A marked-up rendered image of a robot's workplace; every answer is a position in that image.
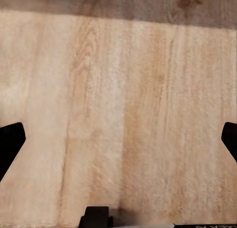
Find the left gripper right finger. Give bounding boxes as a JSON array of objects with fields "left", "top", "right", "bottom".
[{"left": 221, "top": 122, "right": 237, "bottom": 162}]

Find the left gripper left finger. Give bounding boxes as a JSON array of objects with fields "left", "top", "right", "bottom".
[{"left": 0, "top": 122, "right": 26, "bottom": 181}]

